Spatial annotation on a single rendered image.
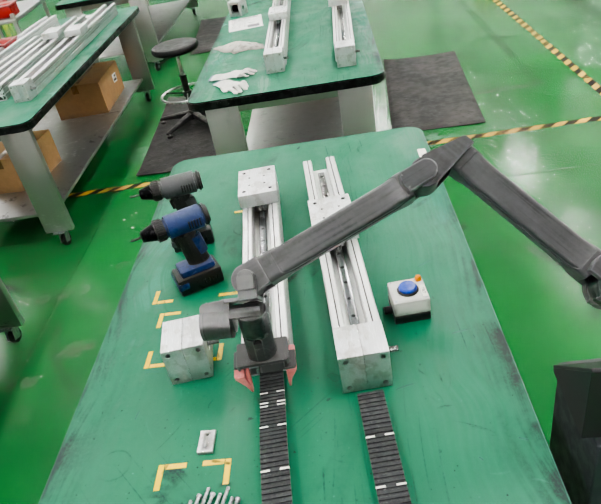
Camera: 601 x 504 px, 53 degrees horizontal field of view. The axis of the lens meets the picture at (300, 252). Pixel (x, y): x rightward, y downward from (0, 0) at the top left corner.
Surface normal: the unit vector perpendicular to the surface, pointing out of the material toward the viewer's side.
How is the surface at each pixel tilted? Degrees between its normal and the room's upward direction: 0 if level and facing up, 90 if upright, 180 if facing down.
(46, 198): 90
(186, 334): 0
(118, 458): 0
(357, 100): 90
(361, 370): 90
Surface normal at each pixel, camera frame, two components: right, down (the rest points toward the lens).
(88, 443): -0.16, -0.81
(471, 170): -0.03, 0.00
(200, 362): 0.14, 0.54
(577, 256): -0.29, -0.24
